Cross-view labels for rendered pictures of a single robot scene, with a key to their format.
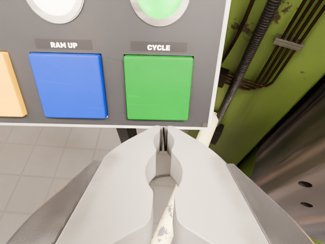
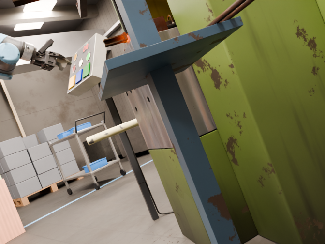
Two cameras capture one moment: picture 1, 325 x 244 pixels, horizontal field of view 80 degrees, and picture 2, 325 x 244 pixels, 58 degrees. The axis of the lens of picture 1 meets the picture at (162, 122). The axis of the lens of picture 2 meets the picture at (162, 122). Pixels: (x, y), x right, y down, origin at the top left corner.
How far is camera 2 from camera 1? 1.77 m
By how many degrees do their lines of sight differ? 68
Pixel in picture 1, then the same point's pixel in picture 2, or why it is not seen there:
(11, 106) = (72, 83)
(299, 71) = not seen: hidden behind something
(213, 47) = (92, 59)
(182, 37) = (89, 60)
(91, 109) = (79, 78)
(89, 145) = not seen: hidden behind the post
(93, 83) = (80, 73)
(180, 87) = (87, 68)
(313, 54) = not seen: hidden behind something
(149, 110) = (84, 74)
